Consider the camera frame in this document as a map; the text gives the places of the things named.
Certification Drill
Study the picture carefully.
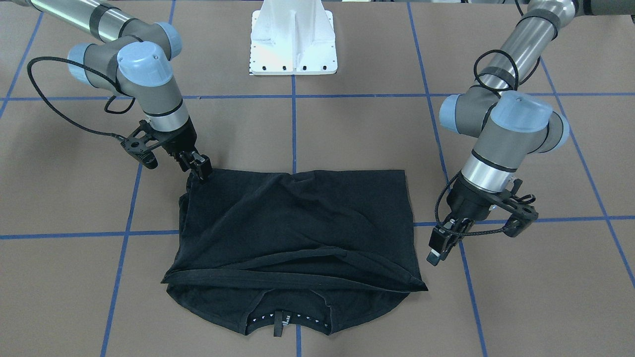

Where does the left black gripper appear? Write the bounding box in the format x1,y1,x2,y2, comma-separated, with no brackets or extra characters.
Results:
427,172,492,266

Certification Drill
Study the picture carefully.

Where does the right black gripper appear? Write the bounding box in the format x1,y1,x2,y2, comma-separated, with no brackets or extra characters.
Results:
162,119,212,181

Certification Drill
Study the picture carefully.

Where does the black printed t-shirt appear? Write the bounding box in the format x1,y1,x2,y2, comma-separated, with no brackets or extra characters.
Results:
162,169,428,337

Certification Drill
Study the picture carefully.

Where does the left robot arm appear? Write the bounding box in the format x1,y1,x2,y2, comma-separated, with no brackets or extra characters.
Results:
427,0,634,266

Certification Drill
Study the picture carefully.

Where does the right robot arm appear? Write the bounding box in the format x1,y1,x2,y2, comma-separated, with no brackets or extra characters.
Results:
17,0,212,180

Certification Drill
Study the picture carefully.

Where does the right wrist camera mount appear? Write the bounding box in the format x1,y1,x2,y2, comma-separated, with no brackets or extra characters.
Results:
121,120,160,170

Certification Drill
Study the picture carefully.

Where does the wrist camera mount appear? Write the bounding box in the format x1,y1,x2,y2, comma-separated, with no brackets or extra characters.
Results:
492,178,538,238
121,120,160,170

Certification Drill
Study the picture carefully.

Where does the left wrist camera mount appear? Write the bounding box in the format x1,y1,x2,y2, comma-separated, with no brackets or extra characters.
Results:
492,178,538,238

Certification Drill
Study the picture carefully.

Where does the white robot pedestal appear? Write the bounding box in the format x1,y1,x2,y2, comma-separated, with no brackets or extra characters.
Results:
249,0,338,75

